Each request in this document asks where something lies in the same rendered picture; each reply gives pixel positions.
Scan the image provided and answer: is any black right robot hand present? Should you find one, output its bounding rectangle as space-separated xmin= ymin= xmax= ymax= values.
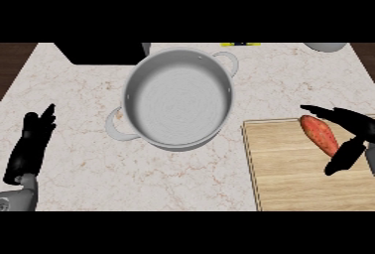
xmin=298 ymin=104 xmax=375 ymax=177

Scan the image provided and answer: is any yellow object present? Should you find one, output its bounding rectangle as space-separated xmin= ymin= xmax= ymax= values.
xmin=219 ymin=43 xmax=262 ymax=48

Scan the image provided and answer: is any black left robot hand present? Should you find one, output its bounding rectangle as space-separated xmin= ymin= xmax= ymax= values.
xmin=1 ymin=103 xmax=58 ymax=187

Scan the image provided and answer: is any black appliance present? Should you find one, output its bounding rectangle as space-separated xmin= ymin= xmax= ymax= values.
xmin=53 ymin=43 xmax=151 ymax=65

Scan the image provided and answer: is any grey metal pot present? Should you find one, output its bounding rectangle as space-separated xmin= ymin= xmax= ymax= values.
xmin=103 ymin=47 xmax=240 ymax=153

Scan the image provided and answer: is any wooden tray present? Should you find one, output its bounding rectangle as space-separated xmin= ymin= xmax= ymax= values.
xmin=242 ymin=114 xmax=375 ymax=212

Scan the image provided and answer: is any orange sweet potato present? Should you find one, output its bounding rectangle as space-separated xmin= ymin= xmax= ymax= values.
xmin=298 ymin=114 xmax=340 ymax=158

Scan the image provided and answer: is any grey round object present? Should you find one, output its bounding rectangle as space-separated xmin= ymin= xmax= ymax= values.
xmin=302 ymin=43 xmax=348 ymax=54

